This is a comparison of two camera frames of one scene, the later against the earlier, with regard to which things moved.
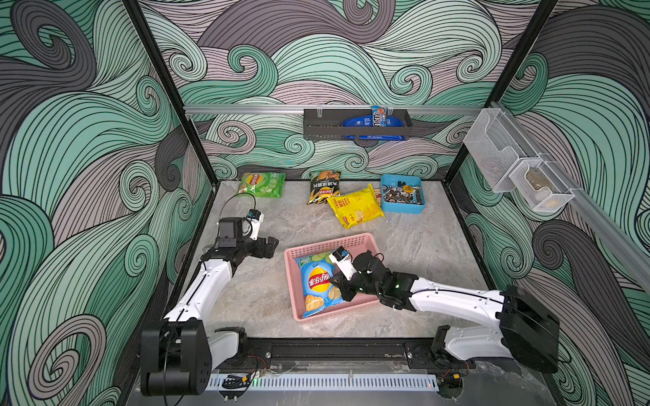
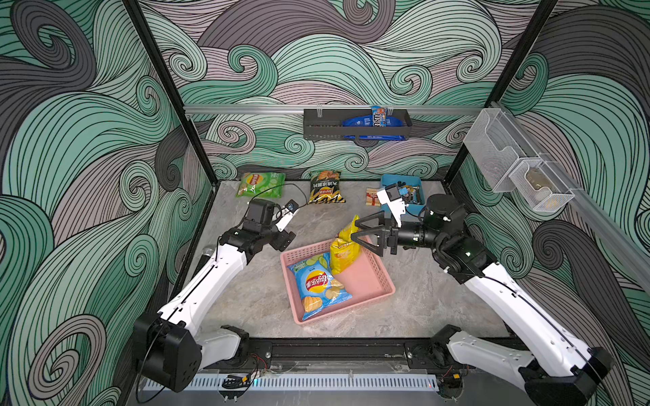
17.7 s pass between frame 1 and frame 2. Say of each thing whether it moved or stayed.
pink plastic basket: stayed
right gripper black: moved
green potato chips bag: stayed
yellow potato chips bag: moved
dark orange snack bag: stayed
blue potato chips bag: stayed
